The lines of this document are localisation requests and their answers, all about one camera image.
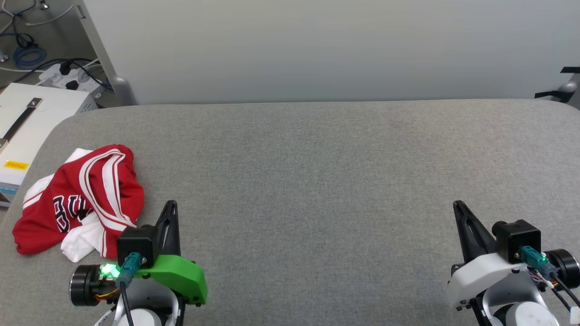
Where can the white metal equipment box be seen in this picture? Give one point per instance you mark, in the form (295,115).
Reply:
(41,131)

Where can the red and white basketball jersey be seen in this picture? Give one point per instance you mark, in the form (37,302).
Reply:
(54,199)

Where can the light grey partition screen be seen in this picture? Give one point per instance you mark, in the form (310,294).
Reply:
(317,50)

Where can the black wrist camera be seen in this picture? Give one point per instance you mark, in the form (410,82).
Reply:
(516,235)
(136,240)

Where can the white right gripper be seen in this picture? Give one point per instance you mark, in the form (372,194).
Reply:
(480,276)

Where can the black tape strip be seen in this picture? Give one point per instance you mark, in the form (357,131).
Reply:
(549,94)

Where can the black left gripper motor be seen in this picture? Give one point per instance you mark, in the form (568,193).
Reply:
(84,285)

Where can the grey partition foot post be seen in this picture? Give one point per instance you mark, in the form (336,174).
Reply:
(568,88)
(123,90)

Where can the yellow warning label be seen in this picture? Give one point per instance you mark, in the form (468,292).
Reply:
(16,165)

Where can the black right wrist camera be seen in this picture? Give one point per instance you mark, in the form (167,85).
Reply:
(516,235)

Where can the white power strip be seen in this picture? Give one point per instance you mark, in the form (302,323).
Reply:
(81,81)

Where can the black right gripper motor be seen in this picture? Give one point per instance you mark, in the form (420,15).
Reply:
(566,269)

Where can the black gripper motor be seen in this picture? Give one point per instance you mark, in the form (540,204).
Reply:
(566,269)
(84,285)

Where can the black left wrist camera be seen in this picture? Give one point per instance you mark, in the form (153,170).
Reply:
(136,240)

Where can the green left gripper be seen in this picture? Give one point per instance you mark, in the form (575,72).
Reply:
(179,271)

